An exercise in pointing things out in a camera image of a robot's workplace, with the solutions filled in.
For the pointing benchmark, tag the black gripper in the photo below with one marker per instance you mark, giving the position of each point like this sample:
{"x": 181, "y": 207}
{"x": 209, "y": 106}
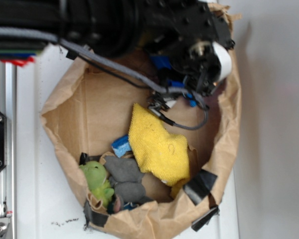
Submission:
{"x": 191, "y": 36}

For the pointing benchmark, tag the blue plastic bottle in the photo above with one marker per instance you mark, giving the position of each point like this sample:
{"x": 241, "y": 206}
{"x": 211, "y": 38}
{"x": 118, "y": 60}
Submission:
{"x": 167, "y": 76}

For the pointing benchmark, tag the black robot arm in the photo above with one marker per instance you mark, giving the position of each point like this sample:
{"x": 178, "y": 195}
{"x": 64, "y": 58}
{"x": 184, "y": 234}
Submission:
{"x": 111, "y": 28}

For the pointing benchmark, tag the yellow cloth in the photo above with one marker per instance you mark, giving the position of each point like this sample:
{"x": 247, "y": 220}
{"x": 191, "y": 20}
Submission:
{"x": 157, "y": 151}

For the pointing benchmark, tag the brown paper bag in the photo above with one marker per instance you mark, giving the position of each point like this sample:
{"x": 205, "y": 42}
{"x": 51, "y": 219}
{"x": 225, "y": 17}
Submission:
{"x": 88, "y": 109}

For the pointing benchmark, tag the blue sponge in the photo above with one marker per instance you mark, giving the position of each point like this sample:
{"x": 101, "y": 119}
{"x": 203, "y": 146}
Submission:
{"x": 121, "y": 146}

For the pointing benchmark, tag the grey plush toy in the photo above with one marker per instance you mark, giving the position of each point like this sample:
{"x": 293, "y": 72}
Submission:
{"x": 126, "y": 179}

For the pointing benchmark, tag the green plush toy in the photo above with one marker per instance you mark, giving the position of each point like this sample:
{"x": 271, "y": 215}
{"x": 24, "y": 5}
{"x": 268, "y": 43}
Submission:
{"x": 96, "y": 176}

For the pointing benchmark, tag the white tray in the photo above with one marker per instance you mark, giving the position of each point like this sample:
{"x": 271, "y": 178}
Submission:
{"x": 46, "y": 208}

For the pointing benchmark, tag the aluminium frame rail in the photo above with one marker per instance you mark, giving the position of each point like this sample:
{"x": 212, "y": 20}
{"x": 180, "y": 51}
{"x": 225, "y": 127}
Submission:
{"x": 7, "y": 162}

